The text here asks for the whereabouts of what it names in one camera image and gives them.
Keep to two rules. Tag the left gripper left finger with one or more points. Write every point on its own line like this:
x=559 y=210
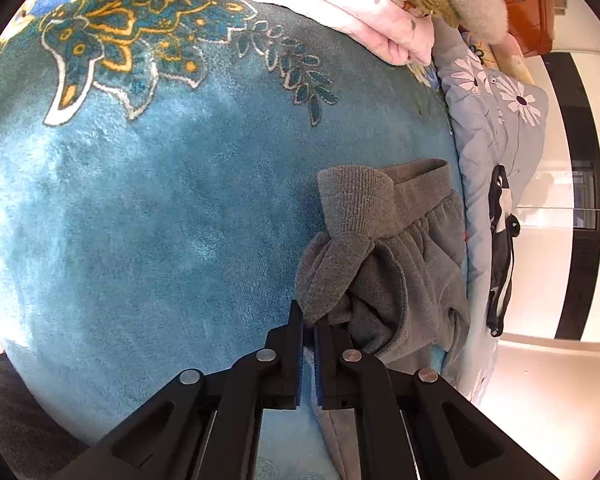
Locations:
x=203 y=426

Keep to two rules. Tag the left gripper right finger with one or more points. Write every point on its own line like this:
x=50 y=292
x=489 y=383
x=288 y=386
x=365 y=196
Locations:
x=384 y=424

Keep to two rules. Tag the grey sweatpants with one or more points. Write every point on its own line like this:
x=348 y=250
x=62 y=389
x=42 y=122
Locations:
x=388 y=268

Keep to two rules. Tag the white glossy wardrobe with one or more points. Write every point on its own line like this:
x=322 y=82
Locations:
x=544 y=390

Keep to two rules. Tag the black and white jacket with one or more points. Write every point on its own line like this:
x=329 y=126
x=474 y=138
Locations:
x=505 y=227

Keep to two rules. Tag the teal floral bed blanket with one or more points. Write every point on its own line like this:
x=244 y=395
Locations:
x=158 y=185

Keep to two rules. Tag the light blue floral quilt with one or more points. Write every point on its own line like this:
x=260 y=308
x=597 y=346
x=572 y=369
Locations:
x=496 y=120

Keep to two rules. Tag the pink pillow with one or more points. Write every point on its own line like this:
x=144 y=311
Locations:
x=506 y=56

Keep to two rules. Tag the orange wooden headboard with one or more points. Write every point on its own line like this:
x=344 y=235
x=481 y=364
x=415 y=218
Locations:
x=531 y=22

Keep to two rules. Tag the pink folded blanket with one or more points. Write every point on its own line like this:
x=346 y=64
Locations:
x=340 y=5

